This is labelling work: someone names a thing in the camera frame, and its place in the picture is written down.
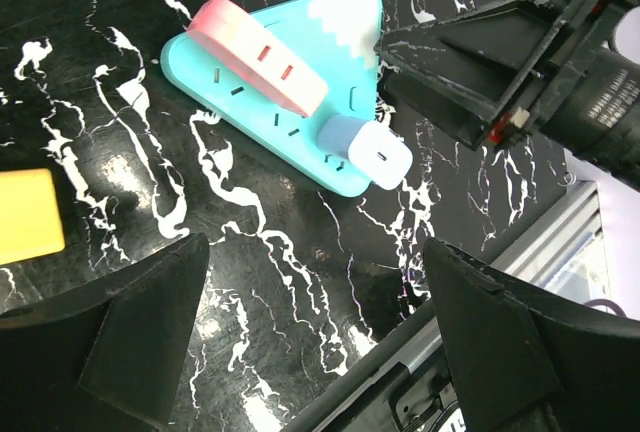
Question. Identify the yellow plug adapter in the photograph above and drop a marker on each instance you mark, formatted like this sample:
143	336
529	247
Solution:
30	220

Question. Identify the teal triangular power strip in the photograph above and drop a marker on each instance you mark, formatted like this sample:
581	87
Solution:
335	38

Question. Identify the light blue plug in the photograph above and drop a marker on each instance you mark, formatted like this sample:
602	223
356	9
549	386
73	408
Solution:
370	146

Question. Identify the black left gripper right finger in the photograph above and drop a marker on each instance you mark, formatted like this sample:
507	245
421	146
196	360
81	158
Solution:
524	359

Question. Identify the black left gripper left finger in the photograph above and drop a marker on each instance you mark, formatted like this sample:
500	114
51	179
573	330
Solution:
107	355

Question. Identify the pink plug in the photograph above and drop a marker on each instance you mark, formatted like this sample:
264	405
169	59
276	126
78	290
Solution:
257	56

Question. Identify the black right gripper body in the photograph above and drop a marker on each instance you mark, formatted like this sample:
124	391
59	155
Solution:
515	68

